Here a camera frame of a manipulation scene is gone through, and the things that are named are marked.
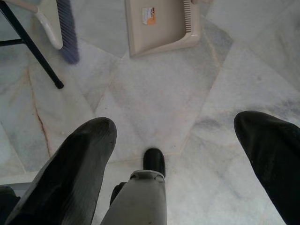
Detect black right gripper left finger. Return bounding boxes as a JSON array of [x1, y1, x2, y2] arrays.
[[4, 117, 118, 225]]

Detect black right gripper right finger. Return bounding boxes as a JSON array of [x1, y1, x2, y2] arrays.
[[233, 110, 300, 225]]

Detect beige broom purple bristles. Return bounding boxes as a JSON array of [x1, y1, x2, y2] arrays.
[[4, 0, 80, 65]]

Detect beige plastic dustpan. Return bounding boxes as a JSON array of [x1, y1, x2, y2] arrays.
[[124, 0, 211, 58]]

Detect grey robot leg black foot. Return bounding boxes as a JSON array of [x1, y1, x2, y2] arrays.
[[100, 147, 166, 225]]

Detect black folding chair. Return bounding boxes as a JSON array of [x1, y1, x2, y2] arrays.
[[0, 0, 65, 90]]

